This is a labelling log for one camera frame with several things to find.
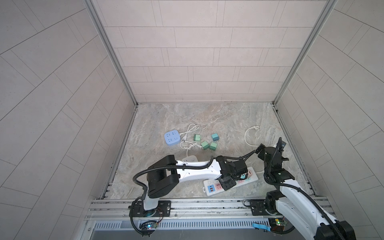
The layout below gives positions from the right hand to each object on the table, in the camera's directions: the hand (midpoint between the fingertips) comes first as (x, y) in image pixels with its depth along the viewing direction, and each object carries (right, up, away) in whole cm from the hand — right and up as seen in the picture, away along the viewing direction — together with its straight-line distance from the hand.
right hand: (264, 146), depth 85 cm
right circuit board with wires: (-2, -32, -17) cm, 36 cm away
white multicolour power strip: (-31, -18, -10) cm, 38 cm away
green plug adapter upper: (-39, +4, +10) cm, 41 cm away
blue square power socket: (-55, +4, +9) cm, 56 cm away
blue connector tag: (-10, -31, -20) cm, 38 cm away
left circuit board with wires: (-61, -31, -20) cm, 71 cm away
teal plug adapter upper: (-27, +4, +11) cm, 30 cm away
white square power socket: (-43, -7, 0) cm, 43 cm away
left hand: (-21, -17, -8) cm, 29 cm away
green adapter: (-34, 0, +6) cm, 35 cm away
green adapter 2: (-29, -1, +6) cm, 30 cm away
